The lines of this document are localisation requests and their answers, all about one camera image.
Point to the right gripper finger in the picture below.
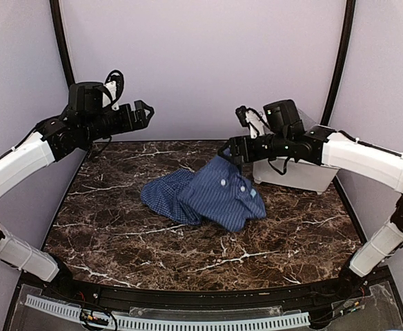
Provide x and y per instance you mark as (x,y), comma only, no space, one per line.
(224,152)
(236,159)

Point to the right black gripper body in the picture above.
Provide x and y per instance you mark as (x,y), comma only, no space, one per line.
(254,153)

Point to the grey folded shirt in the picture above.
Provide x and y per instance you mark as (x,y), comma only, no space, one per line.
(308,122)

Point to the right black frame post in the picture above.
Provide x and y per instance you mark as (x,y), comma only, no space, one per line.
(340,61)

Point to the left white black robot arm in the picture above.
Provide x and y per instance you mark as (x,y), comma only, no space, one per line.
(92,113)

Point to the white slotted cable duct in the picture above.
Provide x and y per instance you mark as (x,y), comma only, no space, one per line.
(159,319)

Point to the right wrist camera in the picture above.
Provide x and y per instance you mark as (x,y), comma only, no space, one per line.
(254,120)

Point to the white plastic bin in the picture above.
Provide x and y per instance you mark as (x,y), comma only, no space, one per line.
(301,175)

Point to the black frame post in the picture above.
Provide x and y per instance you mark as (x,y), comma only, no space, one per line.
(60,36)
(340,61)

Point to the clear acrylic plate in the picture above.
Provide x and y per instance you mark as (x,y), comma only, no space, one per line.
(206,314)

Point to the black curved front rail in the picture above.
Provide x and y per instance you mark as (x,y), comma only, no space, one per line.
(318,297)

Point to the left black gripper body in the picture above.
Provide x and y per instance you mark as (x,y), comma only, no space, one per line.
(101,126)

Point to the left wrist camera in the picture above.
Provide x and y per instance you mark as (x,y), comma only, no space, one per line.
(114,84)

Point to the blue checked long sleeve shirt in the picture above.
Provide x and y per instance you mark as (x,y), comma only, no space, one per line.
(217,192)

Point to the left black frame post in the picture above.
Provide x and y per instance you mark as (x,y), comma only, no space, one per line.
(60,36)

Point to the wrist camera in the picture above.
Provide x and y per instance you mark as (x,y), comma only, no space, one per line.
(254,120)
(114,84)

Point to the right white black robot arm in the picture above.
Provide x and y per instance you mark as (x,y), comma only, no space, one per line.
(281,133)

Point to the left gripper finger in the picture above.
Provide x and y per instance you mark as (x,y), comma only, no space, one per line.
(143,110)
(144,122)

